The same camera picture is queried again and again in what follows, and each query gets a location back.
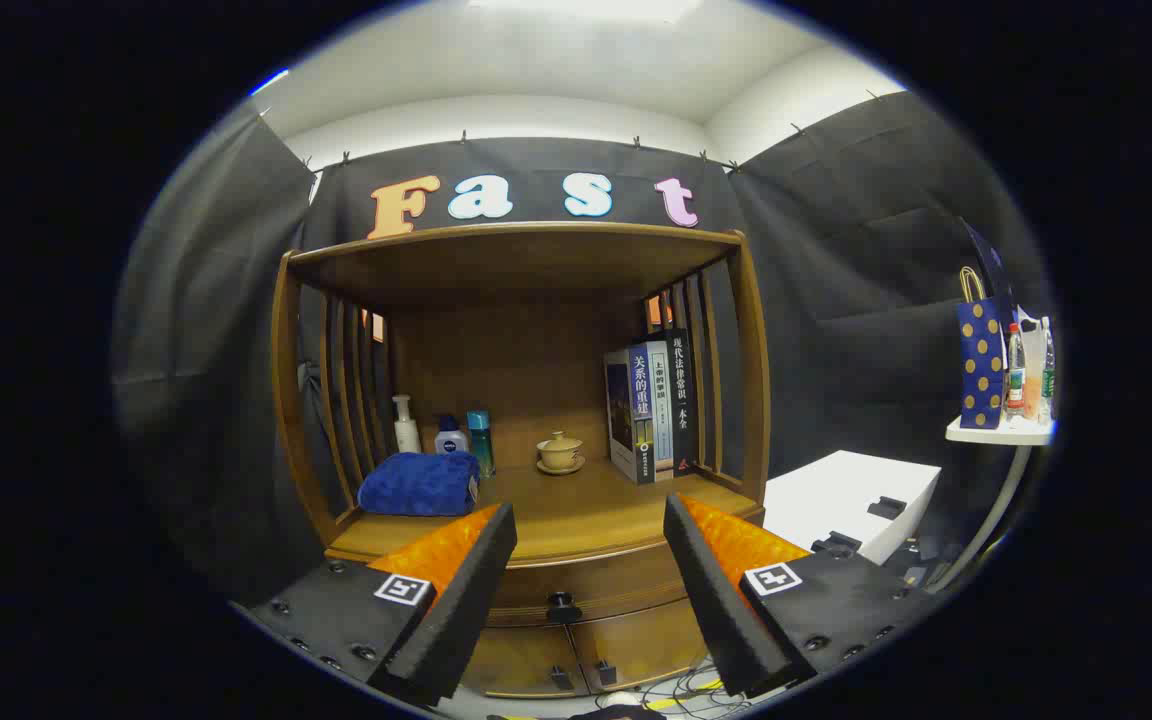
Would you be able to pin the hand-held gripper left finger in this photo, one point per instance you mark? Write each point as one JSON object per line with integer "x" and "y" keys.
{"x": 466, "y": 600}

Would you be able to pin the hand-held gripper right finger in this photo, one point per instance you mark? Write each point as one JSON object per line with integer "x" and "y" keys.
{"x": 716, "y": 600}

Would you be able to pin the wooden drawer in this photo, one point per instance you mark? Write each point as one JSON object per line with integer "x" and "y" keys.
{"x": 606, "y": 585}

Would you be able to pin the wooden cabinet door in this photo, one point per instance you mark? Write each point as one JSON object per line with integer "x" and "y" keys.
{"x": 641, "y": 640}
{"x": 521, "y": 660}

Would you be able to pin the wooden countertop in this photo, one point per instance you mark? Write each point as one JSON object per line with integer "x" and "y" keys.
{"x": 576, "y": 510}

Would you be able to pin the wooden cabinet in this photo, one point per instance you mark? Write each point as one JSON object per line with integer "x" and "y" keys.
{"x": 496, "y": 350}

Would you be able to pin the folded blue towel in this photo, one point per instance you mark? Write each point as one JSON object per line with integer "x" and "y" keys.
{"x": 421, "y": 485}

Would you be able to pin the black device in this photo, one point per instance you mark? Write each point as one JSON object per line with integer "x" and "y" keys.
{"x": 836, "y": 545}

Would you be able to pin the teal bottle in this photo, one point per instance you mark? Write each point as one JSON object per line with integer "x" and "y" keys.
{"x": 480, "y": 440}

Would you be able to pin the white bottle with blue cap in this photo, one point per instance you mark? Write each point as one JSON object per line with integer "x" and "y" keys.
{"x": 450, "y": 440}

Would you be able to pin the beige saucer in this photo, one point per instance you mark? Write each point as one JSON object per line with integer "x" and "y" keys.
{"x": 561, "y": 468}

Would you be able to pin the white box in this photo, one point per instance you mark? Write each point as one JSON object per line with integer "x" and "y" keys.
{"x": 836, "y": 490}

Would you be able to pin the white pump bottle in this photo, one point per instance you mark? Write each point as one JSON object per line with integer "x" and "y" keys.
{"x": 407, "y": 435}

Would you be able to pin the beige lidded tea cup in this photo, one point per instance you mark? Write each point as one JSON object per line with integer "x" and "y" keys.
{"x": 560, "y": 450}

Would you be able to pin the book with pale spine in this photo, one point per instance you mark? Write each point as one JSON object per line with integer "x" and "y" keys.
{"x": 663, "y": 420}

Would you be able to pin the small black block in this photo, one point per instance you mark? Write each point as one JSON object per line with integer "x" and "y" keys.
{"x": 886, "y": 507}

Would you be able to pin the thick book with blue spine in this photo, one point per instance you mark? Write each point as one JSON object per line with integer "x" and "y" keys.
{"x": 626, "y": 420}

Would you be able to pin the black backdrop cloth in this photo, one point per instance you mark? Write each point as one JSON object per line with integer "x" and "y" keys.
{"x": 836, "y": 300}

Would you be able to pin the blue dotted gift bag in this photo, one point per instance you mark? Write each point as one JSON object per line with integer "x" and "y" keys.
{"x": 981, "y": 370}

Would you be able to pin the clear bottle with red label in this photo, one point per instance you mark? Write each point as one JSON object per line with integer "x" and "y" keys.
{"x": 1015, "y": 380}

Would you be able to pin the clear bottle with green label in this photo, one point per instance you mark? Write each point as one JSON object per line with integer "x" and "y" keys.
{"x": 1048, "y": 375}

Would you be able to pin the white plastic bag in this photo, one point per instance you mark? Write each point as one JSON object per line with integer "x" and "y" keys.
{"x": 1033, "y": 345}

